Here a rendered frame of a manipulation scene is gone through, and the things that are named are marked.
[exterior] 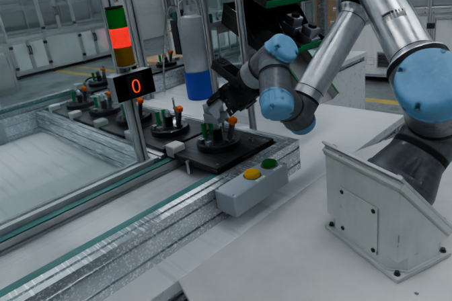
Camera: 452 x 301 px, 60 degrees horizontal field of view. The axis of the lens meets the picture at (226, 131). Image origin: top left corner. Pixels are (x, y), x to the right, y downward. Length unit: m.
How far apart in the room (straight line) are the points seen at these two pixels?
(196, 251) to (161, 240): 0.09
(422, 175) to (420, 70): 0.21
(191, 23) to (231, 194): 1.27
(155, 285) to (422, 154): 0.61
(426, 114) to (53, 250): 0.83
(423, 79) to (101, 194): 0.83
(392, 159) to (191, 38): 1.44
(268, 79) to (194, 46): 1.22
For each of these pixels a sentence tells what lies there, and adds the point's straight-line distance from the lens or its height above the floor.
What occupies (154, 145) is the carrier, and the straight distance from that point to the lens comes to 1.30.
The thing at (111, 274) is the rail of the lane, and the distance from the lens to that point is 0.89.
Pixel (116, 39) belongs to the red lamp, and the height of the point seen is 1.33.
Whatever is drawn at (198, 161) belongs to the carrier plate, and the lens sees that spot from 1.12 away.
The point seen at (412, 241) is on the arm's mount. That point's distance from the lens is 0.84.
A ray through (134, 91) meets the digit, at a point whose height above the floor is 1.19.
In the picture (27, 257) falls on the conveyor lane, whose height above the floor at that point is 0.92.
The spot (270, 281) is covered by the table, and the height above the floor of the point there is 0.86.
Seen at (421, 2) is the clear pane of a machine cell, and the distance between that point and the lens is 5.04.
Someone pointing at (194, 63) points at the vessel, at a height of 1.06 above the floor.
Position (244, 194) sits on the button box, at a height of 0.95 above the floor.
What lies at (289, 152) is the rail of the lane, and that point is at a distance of 1.20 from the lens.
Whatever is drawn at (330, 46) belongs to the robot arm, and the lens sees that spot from 1.03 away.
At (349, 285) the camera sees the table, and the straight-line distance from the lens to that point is 0.85.
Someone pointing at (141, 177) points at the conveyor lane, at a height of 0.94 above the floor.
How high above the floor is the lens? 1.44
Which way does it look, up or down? 21 degrees down
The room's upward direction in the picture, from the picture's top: 8 degrees counter-clockwise
